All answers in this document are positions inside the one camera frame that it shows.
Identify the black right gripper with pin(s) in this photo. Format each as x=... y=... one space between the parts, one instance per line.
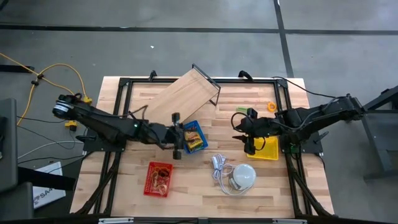
x=255 y=127

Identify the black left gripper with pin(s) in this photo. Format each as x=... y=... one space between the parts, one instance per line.
x=176 y=137

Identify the blue plastic basket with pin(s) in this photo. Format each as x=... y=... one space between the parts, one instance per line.
x=194 y=124

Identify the wooden shelf riser black legs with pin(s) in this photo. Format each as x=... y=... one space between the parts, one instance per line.
x=183 y=96

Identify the yellow rubber band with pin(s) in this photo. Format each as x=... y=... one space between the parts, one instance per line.
x=155 y=179

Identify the tan rubber band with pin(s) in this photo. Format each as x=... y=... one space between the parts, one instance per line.
x=161 y=189

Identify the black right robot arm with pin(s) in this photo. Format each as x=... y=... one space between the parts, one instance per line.
x=323 y=121

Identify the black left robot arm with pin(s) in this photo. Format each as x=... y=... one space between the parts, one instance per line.
x=102 y=124

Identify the dark grey desk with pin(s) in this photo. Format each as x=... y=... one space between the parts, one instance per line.
x=7 y=146

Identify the yellow plastic basket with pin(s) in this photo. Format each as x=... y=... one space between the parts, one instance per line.
x=267 y=149

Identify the amber coil wristband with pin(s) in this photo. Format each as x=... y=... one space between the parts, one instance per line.
x=269 y=106

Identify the white bulb brass table lamp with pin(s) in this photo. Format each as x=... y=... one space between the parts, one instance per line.
x=244 y=176

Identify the red plastic basket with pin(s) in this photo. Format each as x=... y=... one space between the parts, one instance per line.
x=147 y=189

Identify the yellow power plug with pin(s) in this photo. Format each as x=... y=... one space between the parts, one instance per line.
x=87 y=100
x=71 y=124

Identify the white printed box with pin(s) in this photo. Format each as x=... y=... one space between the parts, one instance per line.
x=49 y=186

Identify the black flat bar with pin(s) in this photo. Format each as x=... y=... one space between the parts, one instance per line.
x=46 y=179

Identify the black metal cart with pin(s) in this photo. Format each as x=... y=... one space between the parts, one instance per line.
x=379 y=137

